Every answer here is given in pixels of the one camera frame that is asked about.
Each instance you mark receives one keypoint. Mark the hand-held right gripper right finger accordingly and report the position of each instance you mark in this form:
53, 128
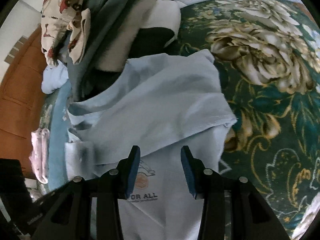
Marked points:
190, 172

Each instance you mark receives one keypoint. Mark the green floral blanket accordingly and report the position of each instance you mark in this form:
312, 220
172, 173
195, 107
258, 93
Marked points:
262, 85

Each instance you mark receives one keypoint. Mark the pink fluffy garment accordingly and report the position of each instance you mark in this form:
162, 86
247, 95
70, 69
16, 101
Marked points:
40, 150

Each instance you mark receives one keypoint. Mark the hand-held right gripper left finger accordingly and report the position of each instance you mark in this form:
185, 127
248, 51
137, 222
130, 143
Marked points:
132, 172

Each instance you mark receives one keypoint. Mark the light blue shirt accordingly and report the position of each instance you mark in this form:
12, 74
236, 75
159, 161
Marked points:
155, 100

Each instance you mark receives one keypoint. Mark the dark green garment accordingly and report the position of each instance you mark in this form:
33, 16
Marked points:
105, 12

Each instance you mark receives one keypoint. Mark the wooden bed headboard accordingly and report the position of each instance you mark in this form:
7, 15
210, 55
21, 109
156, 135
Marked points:
17, 100

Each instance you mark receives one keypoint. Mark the beige wall panel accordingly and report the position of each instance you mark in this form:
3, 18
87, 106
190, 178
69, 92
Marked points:
15, 48

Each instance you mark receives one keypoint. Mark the cream car printed cloth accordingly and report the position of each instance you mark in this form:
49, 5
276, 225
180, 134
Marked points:
53, 22

